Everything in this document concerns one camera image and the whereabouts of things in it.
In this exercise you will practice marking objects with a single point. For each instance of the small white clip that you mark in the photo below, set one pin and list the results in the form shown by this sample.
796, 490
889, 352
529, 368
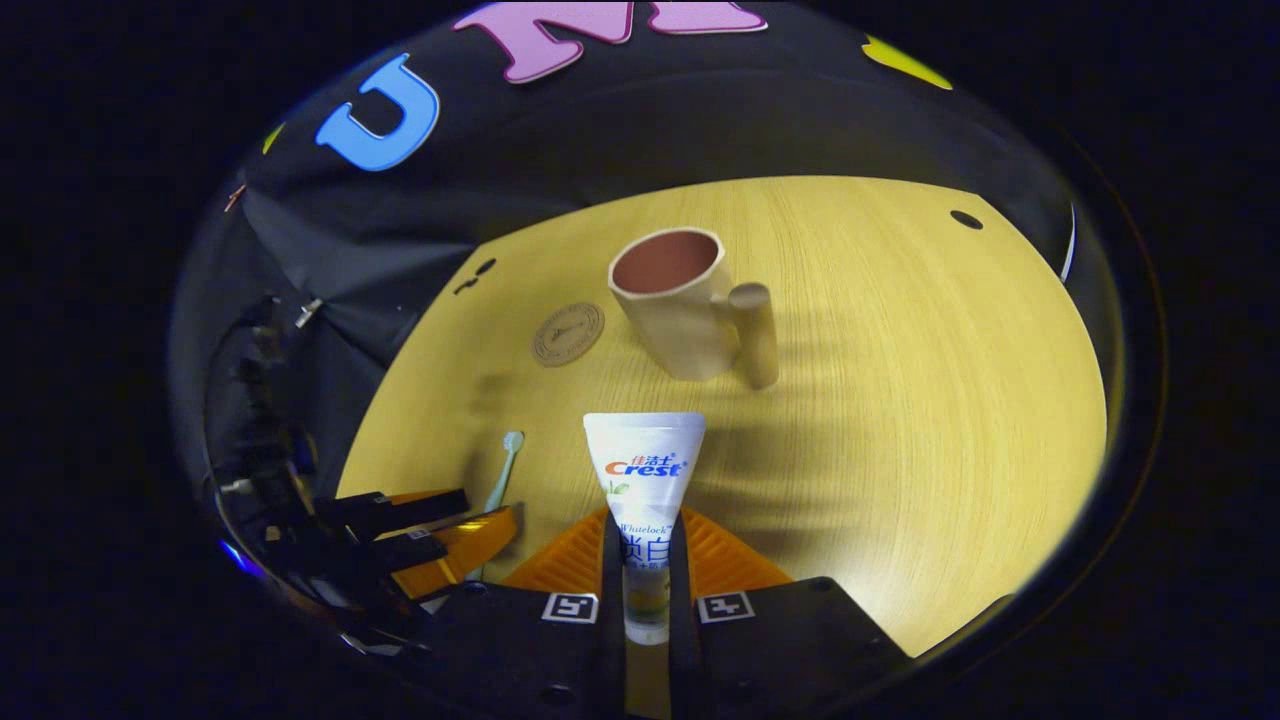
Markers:
307, 313

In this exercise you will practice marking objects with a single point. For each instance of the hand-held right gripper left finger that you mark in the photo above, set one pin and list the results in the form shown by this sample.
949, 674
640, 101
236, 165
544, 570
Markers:
612, 570

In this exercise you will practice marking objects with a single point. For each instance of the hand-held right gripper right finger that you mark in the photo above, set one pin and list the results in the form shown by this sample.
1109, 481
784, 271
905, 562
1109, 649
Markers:
682, 600

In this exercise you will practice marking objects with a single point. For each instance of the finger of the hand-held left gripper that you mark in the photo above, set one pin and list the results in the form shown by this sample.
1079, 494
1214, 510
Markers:
410, 552
400, 512

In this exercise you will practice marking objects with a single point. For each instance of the wooden desktop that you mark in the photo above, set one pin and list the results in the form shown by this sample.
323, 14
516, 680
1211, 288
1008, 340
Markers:
900, 400

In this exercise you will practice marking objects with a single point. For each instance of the black backdrop cloth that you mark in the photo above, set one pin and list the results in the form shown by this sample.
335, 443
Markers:
600, 130

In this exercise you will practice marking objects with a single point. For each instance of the pale green toothbrush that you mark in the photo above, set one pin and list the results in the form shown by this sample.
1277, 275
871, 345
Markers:
505, 470

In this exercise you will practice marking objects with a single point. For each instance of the white toothpaste tube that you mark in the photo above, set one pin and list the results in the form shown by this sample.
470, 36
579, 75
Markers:
645, 450

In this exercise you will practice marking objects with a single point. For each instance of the round brown coaster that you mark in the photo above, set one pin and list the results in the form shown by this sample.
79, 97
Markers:
567, 335

